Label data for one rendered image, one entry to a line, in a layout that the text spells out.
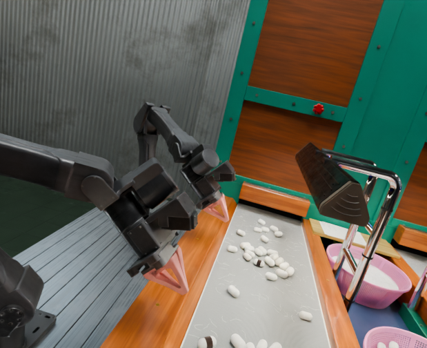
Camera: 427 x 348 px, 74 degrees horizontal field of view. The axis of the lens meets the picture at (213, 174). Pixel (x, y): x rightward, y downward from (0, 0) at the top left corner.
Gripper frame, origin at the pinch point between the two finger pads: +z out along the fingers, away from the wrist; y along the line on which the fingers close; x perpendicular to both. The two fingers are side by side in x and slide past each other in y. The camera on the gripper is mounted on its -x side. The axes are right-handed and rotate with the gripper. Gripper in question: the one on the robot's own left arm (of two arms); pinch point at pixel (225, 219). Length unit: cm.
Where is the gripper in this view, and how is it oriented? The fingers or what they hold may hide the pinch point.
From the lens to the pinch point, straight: 85.8
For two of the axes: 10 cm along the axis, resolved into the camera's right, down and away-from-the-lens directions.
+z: 5.8, 8.1, 0.5
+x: -7.8, 5.4, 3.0
